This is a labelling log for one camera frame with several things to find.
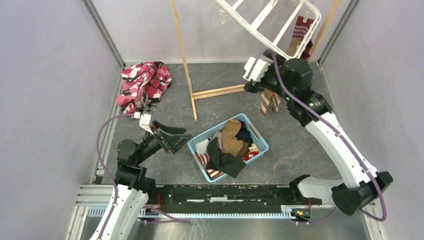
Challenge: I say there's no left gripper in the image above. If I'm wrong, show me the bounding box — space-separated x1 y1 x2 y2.
135 119 193 164

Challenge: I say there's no black sock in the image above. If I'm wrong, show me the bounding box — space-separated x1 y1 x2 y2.
207 139 247 178

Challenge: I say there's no brown striped sock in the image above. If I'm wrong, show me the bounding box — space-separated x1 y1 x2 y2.
260 89 282 116

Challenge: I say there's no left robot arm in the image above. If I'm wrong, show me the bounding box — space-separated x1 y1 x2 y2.
91 120 192 240

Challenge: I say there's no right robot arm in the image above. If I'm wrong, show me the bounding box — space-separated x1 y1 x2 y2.
243 57 393 216

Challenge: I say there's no wooden hanger stand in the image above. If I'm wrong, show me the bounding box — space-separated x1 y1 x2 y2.
170 0 342 122

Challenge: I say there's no white clip hanger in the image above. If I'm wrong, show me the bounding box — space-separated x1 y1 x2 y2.
215 0 322 59

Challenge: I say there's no beige pink sock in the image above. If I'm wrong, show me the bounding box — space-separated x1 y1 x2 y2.
209 131 223 150

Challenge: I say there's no tan ribbed sock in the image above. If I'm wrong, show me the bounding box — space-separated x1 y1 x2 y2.
220 119 249 159

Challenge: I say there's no navy blue sock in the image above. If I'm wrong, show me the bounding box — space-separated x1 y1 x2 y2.
235 121 254 147

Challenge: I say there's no pink camouflage cloth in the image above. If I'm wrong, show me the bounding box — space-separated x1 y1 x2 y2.
115 61 173 114

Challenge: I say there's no light blue laundry basket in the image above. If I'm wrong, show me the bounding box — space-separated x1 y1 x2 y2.
187 113 269 183

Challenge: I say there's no red purple striped sock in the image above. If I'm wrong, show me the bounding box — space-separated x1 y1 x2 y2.
286 15 314 60

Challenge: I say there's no red santa sock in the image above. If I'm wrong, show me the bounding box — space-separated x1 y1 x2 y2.
242 143 259 162

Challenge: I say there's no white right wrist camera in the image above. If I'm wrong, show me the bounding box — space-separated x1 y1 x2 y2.
243 56 271 82

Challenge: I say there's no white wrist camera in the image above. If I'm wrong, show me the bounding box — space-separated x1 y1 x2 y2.
133 112 153 134
243 56 271 82

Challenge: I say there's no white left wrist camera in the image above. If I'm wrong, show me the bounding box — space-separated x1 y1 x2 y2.
133 112 153 134

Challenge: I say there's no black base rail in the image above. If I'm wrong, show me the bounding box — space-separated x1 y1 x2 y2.
147 184 323 215

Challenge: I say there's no light blue cable tray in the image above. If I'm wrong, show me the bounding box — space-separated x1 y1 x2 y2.
86 206 294 220

